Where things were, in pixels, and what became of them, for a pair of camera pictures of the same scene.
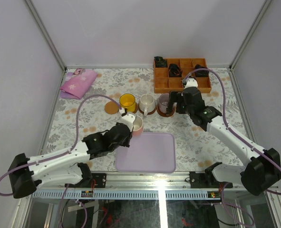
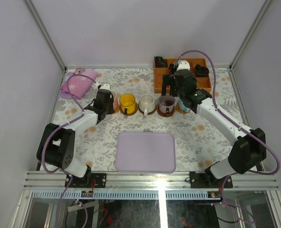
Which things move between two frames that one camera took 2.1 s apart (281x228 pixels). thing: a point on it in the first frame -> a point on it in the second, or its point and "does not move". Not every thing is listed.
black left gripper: (127, 134) -> (106, 95)
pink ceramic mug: (138, 124) -> (115, 104)
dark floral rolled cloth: (201, 73) does not move
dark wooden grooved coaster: (164, 114) does not move
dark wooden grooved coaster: (148, 113) does not move
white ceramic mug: (147, 103) does not move
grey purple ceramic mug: (163, 102) does not move
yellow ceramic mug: (128, 101) does not move
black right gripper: (173, 98) -> (168, 80)
